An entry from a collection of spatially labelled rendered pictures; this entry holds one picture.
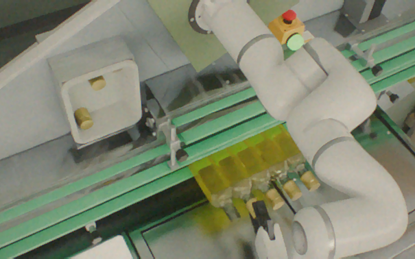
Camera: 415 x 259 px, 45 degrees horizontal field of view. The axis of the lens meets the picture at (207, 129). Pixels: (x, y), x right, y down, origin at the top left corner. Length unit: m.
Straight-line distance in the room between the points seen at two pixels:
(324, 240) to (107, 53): 0.63
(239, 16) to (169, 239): 0.64
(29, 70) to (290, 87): 0.56
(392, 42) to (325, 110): 0.75
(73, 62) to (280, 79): 0.45
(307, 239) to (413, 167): 0.97
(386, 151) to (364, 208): 0.90
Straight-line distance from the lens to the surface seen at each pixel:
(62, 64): 1.12
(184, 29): 1.11
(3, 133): 1.27
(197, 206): 1.42
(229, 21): 1.03
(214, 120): 1.25
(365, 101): 0.86
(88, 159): 1.28
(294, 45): 1.37
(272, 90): 0.93
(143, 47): 1.23
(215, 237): 1.38
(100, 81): 1.14
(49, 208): 1.26
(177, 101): 1.26
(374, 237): 0.79
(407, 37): 1.61
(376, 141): 1.69
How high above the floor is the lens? 1.56
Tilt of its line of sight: 30 degrees down
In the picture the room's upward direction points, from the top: 146 degrees clockwise
